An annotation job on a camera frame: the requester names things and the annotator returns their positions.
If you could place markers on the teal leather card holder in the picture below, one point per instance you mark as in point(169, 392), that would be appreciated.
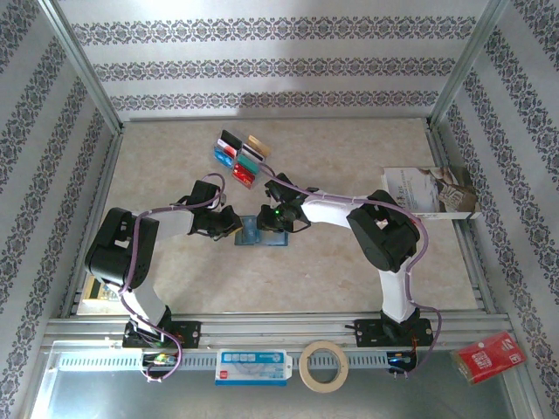
point(251, 233)

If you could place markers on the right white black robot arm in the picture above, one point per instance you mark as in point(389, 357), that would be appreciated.
point(384, 235)

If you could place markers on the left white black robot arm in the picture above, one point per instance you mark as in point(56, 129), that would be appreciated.
point(118, 253)

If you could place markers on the teal card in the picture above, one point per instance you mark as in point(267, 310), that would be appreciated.
point(250, 162)

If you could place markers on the blue card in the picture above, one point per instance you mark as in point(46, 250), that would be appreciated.
point(224, 158)

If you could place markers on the clear acrylic card stand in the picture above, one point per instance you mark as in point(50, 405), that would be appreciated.
point(239, 150)

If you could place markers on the red and white card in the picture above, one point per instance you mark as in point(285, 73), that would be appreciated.
point(227, 147)

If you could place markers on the gold card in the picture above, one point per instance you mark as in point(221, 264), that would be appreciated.
point(260, 144)

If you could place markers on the black card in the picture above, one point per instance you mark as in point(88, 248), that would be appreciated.
point(231, 138)

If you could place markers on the beige masking tape roll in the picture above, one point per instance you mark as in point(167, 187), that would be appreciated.
point(324, 344)

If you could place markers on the blue white flat pack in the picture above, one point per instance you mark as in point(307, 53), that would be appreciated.
point(253, 368)

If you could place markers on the small electronics board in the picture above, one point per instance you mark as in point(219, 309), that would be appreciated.
point(159, 359)
point(399, 359)

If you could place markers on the white cover book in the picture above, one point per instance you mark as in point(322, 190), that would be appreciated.
point(436, 192)

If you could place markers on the red cardboard box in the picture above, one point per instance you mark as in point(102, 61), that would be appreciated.
point(489, 358)

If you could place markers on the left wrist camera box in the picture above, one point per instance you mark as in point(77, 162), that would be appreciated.
point(219, 202)

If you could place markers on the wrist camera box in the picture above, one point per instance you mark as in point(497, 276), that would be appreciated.
point(267, 192)
point(219, 202)

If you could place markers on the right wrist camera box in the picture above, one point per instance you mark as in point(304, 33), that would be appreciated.
point(267, 192)

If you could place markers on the aluminium rear rail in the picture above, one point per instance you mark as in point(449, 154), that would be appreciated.
point(275, 118)

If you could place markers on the aluminium side rail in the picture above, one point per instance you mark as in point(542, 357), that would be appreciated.
point(436, 146)
point(105, 174)

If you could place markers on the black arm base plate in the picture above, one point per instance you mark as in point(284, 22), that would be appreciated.
point(367, 334)
point(190, 334)

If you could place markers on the aluminium corner post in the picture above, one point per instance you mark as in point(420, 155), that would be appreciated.
point(85, 70)
point(464, 65)

